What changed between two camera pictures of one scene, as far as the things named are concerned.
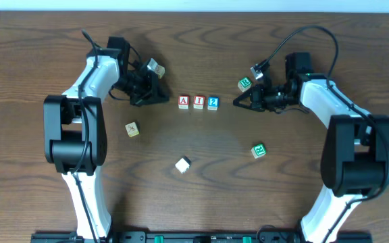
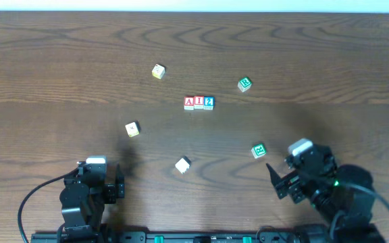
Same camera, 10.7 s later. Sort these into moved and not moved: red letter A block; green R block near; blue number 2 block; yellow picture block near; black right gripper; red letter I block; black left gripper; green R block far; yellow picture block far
Moved: black right gripper; black left gripper; red letter A block; blue number 2 block
Not moved: yellow picture block near; red letter I block; green R block far; green R block near; yellow picture block far
